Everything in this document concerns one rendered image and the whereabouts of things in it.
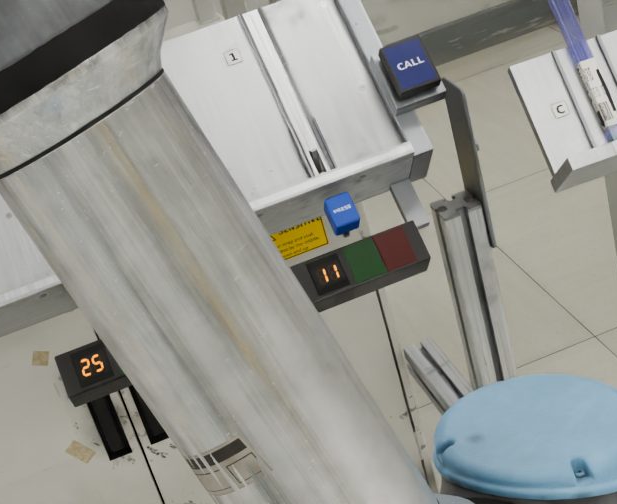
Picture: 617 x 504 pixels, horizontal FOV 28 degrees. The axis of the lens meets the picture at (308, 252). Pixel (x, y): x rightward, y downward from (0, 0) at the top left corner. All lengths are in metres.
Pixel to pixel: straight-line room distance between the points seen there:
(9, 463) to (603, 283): 1.14
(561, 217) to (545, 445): 1.83
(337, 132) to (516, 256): 1.26
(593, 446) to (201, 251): 0.25
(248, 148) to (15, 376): 0.48
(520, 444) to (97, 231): 0.27
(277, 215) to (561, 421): 0.50
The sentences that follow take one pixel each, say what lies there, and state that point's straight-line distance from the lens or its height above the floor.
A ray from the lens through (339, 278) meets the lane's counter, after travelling 1.11.
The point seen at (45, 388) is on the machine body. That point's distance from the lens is 1.51.
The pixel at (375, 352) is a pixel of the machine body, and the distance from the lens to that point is 1.59.
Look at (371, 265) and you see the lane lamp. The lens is 1.11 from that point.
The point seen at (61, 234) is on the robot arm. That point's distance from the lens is 0.51.
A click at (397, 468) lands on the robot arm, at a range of 0.56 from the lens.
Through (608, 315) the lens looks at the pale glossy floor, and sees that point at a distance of 2.17.
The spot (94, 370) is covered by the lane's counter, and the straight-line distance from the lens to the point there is 1.10.
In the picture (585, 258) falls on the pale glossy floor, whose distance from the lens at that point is 2.33.
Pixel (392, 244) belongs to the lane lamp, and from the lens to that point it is 1.12.
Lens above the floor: 1.20
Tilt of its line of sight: 28 degrees down
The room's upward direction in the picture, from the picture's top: 16 degrees counter-clockwise
